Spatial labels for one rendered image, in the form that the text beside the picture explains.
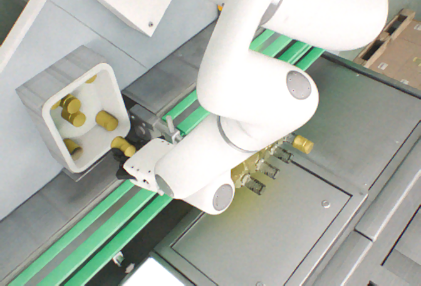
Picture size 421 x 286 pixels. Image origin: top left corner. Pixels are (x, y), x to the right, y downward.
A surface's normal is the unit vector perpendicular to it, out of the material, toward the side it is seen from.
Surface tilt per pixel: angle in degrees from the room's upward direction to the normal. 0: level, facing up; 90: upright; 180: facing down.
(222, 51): 107
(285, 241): 90
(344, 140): 91
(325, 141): 91
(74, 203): 90
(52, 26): 0
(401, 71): 99
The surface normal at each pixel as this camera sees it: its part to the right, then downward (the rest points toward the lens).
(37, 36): 0.75, 0.44
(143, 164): -0.36, -0.71
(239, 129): -0.67, 0.53
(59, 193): -0.09, -0.67
